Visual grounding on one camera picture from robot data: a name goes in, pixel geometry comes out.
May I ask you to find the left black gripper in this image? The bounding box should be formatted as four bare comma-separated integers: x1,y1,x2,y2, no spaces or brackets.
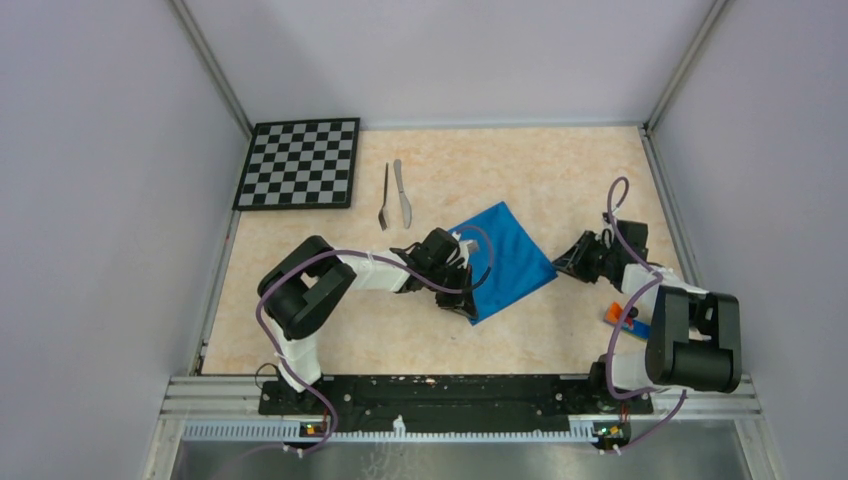
425,263,479,320

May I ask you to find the blue cloth napkin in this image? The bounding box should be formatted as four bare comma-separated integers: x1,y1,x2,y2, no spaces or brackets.
450,202,557,325

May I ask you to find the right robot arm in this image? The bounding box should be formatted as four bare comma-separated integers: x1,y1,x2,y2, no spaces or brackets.
553,220,742,412

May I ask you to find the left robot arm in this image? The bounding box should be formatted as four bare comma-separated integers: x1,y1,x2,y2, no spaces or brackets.
255,228,495,414

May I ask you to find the orange toy piece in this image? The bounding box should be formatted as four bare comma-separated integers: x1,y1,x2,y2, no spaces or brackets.
603,302,632,329

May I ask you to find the silver table knife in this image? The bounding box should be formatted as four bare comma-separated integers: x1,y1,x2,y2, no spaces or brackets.
393,159,413,229

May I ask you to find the dark metal fork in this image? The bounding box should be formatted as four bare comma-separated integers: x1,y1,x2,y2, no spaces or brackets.
377,163,389,231

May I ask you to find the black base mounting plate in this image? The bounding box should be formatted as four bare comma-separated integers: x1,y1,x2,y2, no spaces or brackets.
258,374,654,434

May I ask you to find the black white checkerboard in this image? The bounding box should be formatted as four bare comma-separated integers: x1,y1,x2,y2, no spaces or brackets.
232,118,360,211

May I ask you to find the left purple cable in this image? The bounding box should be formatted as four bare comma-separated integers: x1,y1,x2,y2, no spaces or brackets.
255,225,496,455

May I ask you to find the white toothed cable rail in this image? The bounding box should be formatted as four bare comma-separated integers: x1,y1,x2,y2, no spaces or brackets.
182,420,597,443

